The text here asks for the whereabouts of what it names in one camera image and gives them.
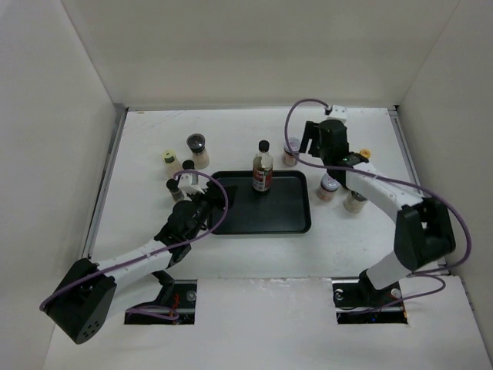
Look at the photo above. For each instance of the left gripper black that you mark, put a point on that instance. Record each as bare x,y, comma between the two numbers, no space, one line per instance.
217,193

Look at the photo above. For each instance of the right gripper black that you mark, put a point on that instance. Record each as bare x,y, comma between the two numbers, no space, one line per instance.
312,131

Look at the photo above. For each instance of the sauce jar white lid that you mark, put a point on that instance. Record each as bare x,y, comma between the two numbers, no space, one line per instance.
288,158
327,188

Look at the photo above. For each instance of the small spice jar front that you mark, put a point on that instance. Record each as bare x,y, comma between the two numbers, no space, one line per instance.
174,190

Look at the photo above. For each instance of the small spice jar black lid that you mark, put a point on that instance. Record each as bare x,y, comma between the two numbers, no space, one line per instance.
190,165

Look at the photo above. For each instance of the shaker yellow lid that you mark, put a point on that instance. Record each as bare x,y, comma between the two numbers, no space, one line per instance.
171,163

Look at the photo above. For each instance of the large grinder black top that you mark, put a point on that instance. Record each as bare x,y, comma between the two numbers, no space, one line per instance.
197,145

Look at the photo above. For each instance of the soy sauce bottle red label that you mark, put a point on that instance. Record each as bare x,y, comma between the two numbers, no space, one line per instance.
262,168

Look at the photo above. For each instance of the chili sauce bottle green label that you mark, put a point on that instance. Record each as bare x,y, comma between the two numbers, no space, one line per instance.
365,153

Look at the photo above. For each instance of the sauce jar white lid front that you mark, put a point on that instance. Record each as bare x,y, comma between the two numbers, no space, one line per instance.
327,188

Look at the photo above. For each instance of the clear shaker black flip lid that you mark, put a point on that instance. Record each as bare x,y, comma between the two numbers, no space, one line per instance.
354,202

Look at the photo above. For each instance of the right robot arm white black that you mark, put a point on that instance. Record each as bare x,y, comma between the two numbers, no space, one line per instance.
423,231

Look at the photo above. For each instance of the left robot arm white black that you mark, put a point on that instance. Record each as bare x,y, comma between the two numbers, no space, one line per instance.
82,301

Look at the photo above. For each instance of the black rectangular tray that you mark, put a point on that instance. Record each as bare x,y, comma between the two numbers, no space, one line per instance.
283,209

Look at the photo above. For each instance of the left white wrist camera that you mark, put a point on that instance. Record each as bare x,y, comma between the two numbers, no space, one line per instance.
188,183

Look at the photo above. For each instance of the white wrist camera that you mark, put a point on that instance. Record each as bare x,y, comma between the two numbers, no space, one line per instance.
336,112
188,183

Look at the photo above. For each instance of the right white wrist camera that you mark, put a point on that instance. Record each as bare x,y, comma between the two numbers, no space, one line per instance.
336,112

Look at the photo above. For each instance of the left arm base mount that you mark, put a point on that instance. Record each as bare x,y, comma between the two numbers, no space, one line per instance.
174,304

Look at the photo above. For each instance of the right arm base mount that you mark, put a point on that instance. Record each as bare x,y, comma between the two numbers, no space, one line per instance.
356,306

